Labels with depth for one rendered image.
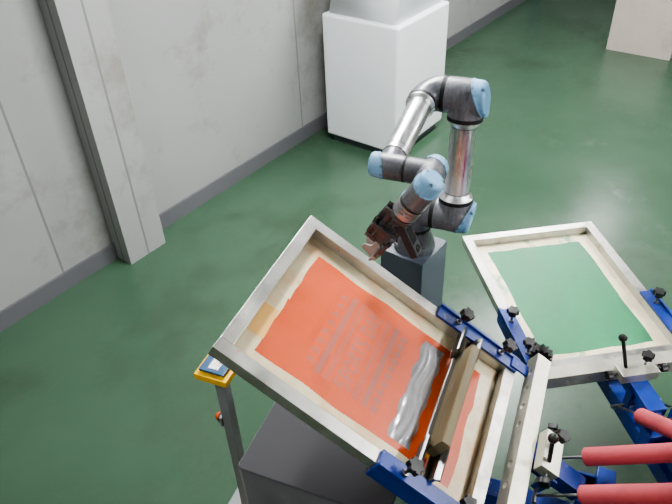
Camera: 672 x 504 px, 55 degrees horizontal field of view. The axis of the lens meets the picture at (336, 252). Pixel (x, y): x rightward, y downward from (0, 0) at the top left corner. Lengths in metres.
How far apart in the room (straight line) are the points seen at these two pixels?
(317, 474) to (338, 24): 3.84
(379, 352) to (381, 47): 3.50
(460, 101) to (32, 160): 2.68
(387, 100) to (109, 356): 2.79
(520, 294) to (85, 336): 2.56
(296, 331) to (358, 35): 3.66
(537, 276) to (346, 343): 1.16
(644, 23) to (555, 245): 5.11
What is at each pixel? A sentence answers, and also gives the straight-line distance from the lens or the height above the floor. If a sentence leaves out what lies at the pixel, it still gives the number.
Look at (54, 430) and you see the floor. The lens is 3.69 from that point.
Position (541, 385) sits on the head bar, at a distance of 2.06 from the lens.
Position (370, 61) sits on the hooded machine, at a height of 0.80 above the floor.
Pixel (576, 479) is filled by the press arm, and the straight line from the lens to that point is 1.99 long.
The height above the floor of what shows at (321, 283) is 1.45.
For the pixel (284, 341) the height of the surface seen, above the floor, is 1.45.
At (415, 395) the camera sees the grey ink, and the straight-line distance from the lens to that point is 1.83.
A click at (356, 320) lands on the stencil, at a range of 1.86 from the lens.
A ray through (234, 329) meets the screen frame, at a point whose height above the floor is 1.55.
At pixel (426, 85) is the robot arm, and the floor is 1.83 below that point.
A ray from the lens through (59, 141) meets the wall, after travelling 4.15.
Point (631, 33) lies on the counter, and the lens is 7.87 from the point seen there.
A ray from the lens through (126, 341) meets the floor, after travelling 3.99.
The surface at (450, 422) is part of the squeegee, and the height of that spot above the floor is 1.30.
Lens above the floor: 2.66
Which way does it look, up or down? 37 degrees down
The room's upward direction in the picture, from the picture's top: 3 degrees counter-clockwise
